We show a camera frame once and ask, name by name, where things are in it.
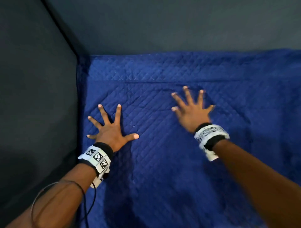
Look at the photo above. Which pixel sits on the person's left hand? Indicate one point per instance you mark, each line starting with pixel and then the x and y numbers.
pixel 110 135

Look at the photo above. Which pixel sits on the person's right little finger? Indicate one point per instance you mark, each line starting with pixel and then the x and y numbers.
pixel 209 108

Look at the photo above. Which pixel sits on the person's left little finger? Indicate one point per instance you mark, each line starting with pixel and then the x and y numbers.
pixel 92 136

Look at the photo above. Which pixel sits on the person's right hand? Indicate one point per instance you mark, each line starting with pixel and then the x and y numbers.
pixel 191 116

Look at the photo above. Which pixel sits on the blue quilted blanket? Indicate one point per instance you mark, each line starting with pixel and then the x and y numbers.
pixel 188 145

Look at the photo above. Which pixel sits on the person's right thumb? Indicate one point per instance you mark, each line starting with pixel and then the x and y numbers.
pixel 176 110

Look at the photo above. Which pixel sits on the person's right forearm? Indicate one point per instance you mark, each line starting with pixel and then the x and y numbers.
pixel 258 185

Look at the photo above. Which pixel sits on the white wrist camera band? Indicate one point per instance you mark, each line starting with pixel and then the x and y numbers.
pixel 210 138
pixel 97 159

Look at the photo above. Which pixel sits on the person's left middle finger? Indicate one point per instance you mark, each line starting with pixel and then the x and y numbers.
pixel 104 114

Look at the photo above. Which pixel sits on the person's left forearm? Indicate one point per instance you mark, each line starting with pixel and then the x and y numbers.
pixel 56 199

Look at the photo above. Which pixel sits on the person's left thumb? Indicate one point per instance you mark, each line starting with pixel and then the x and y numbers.
pixel 131 137

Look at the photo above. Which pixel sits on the person's right middle finger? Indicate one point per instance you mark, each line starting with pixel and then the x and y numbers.
pixel 188 95

